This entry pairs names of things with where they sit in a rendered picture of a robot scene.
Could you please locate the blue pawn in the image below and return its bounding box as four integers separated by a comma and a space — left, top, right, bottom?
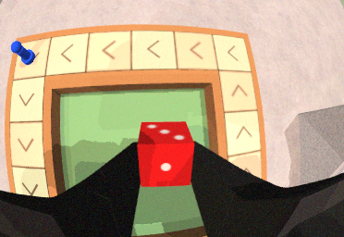
11, 41, 36, 64

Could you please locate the red die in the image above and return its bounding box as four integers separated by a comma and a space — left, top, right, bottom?
138, 122, 194, 187

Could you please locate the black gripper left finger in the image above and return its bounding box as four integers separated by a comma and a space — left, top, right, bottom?
0, 142, 141, 237

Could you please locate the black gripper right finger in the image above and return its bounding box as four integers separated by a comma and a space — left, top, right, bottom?
190, 141, 344, 237

